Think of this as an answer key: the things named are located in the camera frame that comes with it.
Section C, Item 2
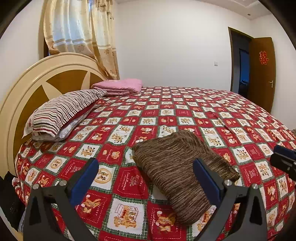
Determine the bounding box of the black cloth beside bed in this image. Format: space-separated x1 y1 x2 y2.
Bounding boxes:
1 171 25 232

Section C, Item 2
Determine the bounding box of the brown knitted sweater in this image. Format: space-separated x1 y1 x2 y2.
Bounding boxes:
132 130 240 225

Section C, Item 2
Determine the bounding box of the red double-happiness door decal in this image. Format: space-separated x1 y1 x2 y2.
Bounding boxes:
259 51 269 65

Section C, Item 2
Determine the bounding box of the cream round headboard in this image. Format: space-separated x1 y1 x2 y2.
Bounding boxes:
1 53 107 177

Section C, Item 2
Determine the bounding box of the dark door frame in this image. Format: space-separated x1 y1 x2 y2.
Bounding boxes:
228 27 253 97

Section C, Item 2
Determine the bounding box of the red patchwork bear bedspread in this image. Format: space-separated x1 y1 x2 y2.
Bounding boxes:
14 87 295 240

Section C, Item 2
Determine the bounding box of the brown wooden door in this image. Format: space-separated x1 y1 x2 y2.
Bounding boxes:
247 37 276 113

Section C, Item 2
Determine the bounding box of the pink folded blanket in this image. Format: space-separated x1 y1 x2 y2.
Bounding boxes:
91 78 143 96

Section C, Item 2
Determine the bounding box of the beige patterned curtain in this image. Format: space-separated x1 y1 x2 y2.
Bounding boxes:
43 1 119 79

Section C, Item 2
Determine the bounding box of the striped pillow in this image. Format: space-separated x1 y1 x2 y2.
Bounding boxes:
23 89 106 138

